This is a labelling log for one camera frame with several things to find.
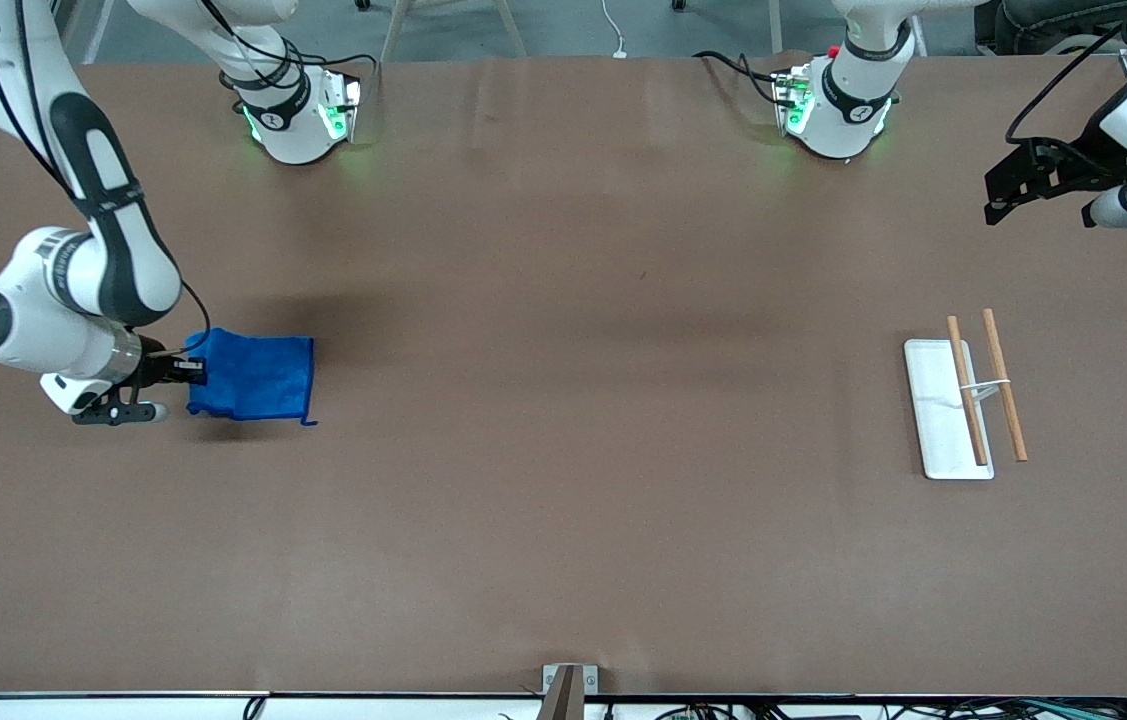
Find black left base cable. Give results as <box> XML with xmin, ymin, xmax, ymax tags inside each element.
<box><xmin>693</xmin><ymin>50</ymin><xmax>786</xmax><ymax>107</ymax></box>

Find black right base cable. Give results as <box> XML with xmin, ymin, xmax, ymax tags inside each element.
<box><xmin>281</xmin><ymin>35</ymin><xmax>380</xmax><ymax>101</ymax></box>

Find white towel rack base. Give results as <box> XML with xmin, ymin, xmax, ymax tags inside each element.
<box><xmin>903</xmin><ymin>339</ymin><xmax>996</xmax><ymax>481</ymax></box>

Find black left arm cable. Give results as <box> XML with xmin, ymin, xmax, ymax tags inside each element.
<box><xmin>1005</xmin><ymin>0</ymin><xmax>1127</xmax><ymax>146</ymax></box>

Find black base cable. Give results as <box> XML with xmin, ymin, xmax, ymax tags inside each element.
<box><xmin>281</xmin><ymin>35</ymin><xmax>380</xmax><ymax>101</ymax></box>
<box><xmin>693</xmin><ymin>50</ymin><xmax>786</xmax><ymax>107</ymax></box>

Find light wooden stand leg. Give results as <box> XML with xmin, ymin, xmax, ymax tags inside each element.
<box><xmin>491</xmin><ymin>0</ymin><xmax>530</xmax><ymax>59</ymax></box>
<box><xmin>380</xmin><ymin>0</ymin><xmax>416</xmax><ymax>63</ymax></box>

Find white power cable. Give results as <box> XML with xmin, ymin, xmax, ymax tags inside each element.
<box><xmin>601</xmin><ymin>0</ymin><xmax>630</xmax><ymax>59</ymax></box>

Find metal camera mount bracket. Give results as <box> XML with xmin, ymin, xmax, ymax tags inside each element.
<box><xmin>542</xmin><ymin>664</ymin><xmax>599</xmax><ymax>720</ymax></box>

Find blue microfibre towel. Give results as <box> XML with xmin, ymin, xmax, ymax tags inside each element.
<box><xmin>185</xmin><ymin>328</ymin><xmax>319</xmax><ymax>428</ymax></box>

